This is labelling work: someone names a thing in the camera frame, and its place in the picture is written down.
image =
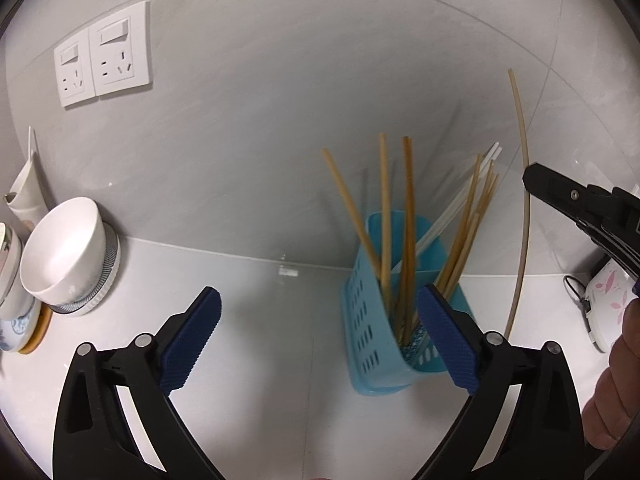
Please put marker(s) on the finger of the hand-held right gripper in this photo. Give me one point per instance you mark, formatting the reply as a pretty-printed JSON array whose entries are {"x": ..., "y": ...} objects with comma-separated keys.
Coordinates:
[{"x": 550, "y": 185}]

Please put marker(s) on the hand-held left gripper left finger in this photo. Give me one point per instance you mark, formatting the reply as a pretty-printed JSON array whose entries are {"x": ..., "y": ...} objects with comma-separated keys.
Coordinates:
[{"x": 192, "y": 335}]

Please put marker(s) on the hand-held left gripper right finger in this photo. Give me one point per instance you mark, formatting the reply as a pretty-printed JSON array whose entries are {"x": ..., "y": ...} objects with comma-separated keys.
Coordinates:
[{"x": 447, "y": 335}]

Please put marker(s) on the blue plastic utensil holder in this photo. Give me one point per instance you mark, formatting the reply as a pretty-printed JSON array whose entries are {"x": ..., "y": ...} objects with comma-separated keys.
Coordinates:
[{"x": 372, "y": 310}]

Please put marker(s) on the pale chopstick red print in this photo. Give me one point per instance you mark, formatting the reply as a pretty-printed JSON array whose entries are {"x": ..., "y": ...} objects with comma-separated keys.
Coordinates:
[{"x": 472, "y": 203}]

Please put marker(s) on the person's right hand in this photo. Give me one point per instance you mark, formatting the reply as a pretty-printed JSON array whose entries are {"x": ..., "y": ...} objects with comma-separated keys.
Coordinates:
[{"x": 615, "y": 385}]

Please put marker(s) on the white flowered rice cooker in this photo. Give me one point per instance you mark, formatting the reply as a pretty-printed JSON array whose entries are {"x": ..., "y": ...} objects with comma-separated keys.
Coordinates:
[{"x": 605, "y": 300}]

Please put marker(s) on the white ribbed dish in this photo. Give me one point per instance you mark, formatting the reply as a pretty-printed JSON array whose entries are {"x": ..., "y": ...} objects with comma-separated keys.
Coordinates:
[{"x": 107, "y": 275}]

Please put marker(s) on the white plastic stick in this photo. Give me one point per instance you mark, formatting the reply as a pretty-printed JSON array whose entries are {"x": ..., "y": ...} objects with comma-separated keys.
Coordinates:
[{"x": 445, "y": 214}]

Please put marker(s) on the white wall socket plate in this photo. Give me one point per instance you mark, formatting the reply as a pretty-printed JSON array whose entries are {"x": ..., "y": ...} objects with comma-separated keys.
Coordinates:
[
  {"x": 75, "y": 80},
  {"x": 120, "y": 55}
]

